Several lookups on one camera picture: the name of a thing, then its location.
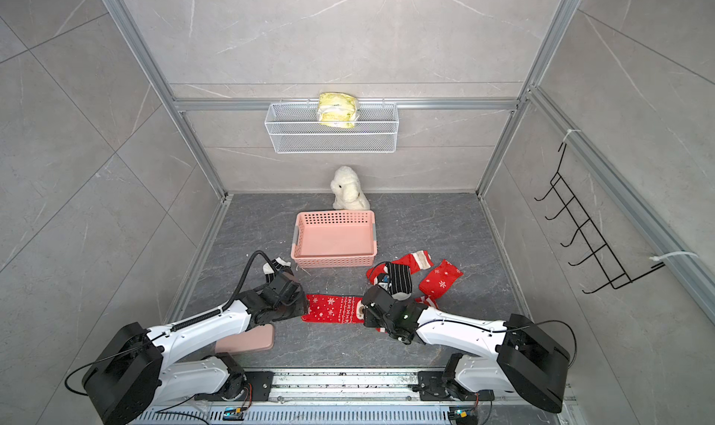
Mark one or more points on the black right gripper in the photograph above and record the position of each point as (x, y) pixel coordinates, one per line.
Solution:
(369, 319)

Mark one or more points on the pink plastic basket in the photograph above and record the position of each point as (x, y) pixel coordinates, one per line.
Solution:
(334, 239)

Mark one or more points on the red plain sock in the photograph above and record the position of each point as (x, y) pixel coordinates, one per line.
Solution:
(415, 261)

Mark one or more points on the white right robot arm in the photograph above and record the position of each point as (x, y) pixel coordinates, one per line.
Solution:
(513, 356)

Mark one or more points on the black wall hook rack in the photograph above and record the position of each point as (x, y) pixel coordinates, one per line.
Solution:
(587, 232)

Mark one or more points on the red white striped sock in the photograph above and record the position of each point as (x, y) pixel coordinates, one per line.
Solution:
(426, 300)

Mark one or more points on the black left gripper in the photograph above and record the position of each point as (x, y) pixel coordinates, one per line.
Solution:
(300, 296)

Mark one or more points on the red snowflake bear sock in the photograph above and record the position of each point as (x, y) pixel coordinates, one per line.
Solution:
(326, 309)

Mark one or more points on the white plush toy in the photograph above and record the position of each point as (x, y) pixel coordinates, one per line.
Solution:
(347, 191)

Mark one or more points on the black white striped sock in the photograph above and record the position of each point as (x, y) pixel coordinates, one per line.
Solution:
(277, 265)

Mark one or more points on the metal base rail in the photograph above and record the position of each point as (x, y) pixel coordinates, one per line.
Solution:
(357, 396)

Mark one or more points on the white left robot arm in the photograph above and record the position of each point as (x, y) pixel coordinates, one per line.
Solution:
(144, 367)

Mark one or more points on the pink case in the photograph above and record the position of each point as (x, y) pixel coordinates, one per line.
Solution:
(260, 338)

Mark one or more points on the white wire wall basket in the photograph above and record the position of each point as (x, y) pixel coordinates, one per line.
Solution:
(296, 128)

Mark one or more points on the yellow packet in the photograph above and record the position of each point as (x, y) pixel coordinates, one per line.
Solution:
(337, 110)

